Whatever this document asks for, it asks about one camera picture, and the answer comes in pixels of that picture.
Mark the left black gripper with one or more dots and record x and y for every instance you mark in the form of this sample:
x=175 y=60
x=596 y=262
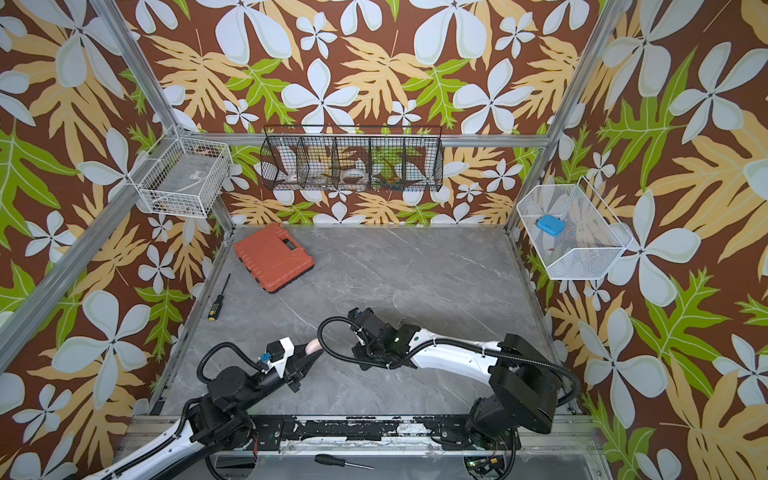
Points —
x=294 y=367

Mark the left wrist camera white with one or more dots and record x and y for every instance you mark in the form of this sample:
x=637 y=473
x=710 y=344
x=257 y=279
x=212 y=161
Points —
x=278 y=352

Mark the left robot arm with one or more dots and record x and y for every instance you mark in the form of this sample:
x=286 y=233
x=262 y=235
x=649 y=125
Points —
x=218 y=420

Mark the pink earbud charging case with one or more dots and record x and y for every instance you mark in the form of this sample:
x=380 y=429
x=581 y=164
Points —
x=313 y=347

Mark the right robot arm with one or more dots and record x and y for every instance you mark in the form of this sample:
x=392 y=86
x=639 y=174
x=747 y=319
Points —
x=526 y=387

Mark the black wire basket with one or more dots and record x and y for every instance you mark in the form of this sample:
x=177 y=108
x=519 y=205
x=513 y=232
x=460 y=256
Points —
x=354 y=158

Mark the red plastic tool case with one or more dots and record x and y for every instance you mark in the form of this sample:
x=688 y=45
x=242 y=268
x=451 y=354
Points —
x=273 y=257

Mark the white mesh basket right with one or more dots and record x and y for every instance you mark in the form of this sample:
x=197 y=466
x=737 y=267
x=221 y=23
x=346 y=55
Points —
x=594 y=238

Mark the white wire basket left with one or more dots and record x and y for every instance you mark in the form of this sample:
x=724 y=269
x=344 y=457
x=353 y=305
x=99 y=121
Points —
x=182 y=175

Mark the blue object in basket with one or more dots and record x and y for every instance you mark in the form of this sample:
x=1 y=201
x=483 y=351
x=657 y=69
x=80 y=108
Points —
x=551 y=225

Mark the black yellow screwdriver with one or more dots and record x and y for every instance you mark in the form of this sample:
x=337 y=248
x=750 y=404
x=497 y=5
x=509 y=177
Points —
x=217 y=305

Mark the black screwdriver front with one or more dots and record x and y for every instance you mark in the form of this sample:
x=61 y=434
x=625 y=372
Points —
x=330 y=460

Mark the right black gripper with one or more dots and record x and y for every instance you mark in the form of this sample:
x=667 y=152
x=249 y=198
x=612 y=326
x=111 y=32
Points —
x=357 y=350

